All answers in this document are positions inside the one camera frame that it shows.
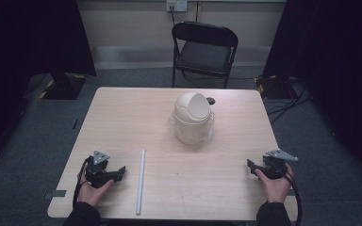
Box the black folding chair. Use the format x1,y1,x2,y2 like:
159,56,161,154
171,21,239,89

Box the long white tube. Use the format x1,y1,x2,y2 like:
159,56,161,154
135,149,147,217

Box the black wall outlet cable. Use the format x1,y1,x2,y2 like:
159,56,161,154
169,6,177,28

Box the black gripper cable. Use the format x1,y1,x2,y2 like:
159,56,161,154
282,170,304,226
72,156,94,209

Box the black stand base striped tape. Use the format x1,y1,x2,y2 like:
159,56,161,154
253,74,298,101
38,71,88,101

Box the person's right hand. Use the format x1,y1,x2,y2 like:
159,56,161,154
254,163,295,204

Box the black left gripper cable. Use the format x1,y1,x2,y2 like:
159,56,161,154
72,156,94,209

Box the black curtain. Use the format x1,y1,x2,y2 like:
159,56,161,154
262,0,362,186
0,0,97,169

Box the person's left hand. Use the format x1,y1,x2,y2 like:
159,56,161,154
76,163,115,208

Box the grey tape strip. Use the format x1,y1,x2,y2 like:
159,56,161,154
42,189,68,201

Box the clear plastic bin liner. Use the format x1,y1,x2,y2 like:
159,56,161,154
167,111,217,146

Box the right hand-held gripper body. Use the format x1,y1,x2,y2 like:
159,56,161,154
261,149,299,181

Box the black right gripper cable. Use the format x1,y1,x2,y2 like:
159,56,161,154
282,170,304,226

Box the white wall outlet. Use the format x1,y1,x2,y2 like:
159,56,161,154
165,0,189,13

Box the cream swing-lid trash bin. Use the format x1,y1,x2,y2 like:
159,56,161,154
172,91,213,146

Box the black floor cables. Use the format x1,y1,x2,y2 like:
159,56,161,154
264,78,312,125

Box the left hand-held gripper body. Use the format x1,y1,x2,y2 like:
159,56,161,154
84,150,118,189

